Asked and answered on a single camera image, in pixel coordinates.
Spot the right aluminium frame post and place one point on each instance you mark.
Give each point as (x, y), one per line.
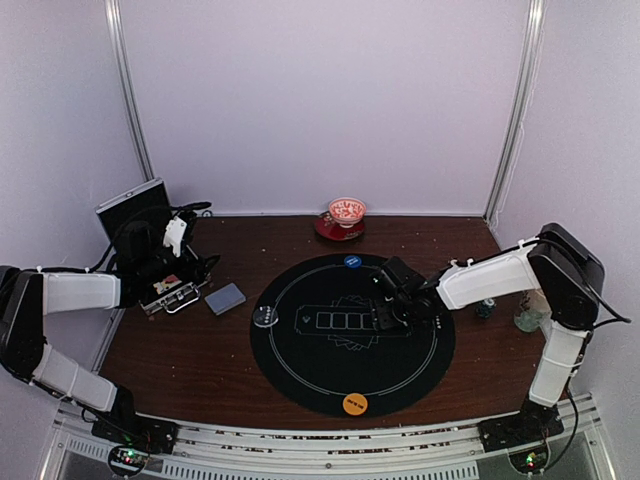
(527, 69)

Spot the front aluminium rail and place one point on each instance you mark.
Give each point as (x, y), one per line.
(443, 451)

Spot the dark red saucer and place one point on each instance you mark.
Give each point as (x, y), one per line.
(326, 226)

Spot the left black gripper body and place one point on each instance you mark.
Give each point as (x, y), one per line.
(150, 266)

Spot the blue small blind button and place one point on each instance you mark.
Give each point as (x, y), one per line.
(353, 261)

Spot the grey playing card deck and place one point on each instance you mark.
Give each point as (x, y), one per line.
(225, 299)

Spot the green poker chip stack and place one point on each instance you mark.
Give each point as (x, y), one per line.
(485, 308)

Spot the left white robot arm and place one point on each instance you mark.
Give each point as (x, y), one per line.
(27, 297)

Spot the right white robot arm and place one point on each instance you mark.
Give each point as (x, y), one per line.
(554, 262)

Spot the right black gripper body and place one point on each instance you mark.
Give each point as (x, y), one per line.
(400, 316)

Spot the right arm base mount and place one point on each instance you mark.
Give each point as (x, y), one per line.
(526, 442)

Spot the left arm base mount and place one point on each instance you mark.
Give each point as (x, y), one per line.
(132, 451)

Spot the grey dealer button disc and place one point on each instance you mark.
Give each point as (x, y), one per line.
(265, 316)

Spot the orange big blind button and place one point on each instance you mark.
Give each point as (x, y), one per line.
(355, 404)

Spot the red white patterned bowl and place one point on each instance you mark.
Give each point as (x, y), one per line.
(347, 211)

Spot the black round poker mat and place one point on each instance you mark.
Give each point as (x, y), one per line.
(324, 345)

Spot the aluminium poker case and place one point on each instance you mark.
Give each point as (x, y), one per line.
(171, 294)

